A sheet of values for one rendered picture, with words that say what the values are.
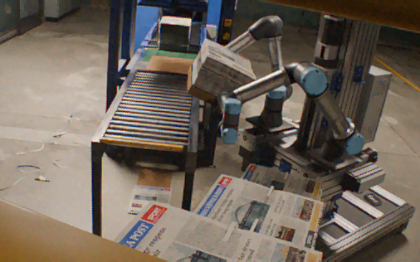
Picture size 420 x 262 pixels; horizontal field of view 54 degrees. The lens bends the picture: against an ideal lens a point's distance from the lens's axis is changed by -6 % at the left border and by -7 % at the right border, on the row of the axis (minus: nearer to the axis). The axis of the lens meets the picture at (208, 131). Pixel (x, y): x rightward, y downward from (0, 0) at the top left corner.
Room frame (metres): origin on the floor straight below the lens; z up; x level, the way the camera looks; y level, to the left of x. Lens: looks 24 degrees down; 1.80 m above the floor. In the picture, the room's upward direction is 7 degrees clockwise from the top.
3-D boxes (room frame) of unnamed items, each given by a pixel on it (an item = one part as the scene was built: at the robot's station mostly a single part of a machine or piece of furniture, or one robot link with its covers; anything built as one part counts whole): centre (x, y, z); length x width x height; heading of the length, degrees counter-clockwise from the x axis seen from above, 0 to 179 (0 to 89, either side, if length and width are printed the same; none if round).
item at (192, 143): (2.65, 0.11, 0.74); 1.34 x 0.05 x 0.12; 3
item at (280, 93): (2.50, -0.37, 0.98); 0.13 x 0.12 x 0.14; 156
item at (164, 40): (4.23, 0.45, 0.93); 0.38 x 0.30 x 0.26; 3
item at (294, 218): (1.15, -0.20, 0.95); 0.38 x 0.29 x 0.23; 73
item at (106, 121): (2.62, 0.61, 0.74); 1.34 x 0.05 x 0.12; 3
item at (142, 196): (2.68, 0.35, 0.01); 0.37 x 0.28 x 0.01; 3
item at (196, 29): (4.78, 0.49, 0.75); 1.53 x 0.64 x 0.10; 3
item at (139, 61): (3.66, 0.42, 0.75); 0.70 x 0.65 x 0.10; 3
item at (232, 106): (1.86, -0.09, 1.10); 0.11 x 0.08 x 0.11; 13
